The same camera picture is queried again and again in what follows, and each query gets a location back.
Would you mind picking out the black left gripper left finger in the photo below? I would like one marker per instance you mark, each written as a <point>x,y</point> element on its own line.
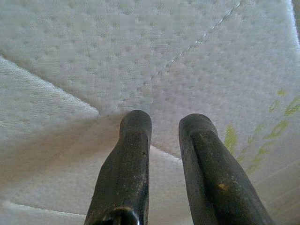
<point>126,168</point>

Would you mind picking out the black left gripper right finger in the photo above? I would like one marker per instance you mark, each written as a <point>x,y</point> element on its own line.
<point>211,178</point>

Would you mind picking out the quilted grey mattress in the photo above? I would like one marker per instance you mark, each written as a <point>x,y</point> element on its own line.
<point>164,58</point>

